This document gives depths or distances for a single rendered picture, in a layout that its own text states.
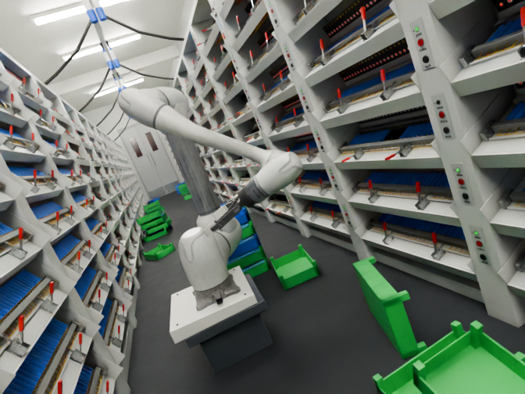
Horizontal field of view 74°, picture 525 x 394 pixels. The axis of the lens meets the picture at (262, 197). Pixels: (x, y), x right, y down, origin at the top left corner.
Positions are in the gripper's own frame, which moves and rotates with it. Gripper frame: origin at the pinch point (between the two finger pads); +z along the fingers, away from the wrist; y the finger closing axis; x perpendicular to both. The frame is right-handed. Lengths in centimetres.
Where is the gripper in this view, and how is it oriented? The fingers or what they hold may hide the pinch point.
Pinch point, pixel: (212, 223)
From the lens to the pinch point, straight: 134.4
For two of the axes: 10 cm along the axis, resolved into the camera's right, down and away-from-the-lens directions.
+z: -7.6, 5.6, 3.4
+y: -1.2, 3.9, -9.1
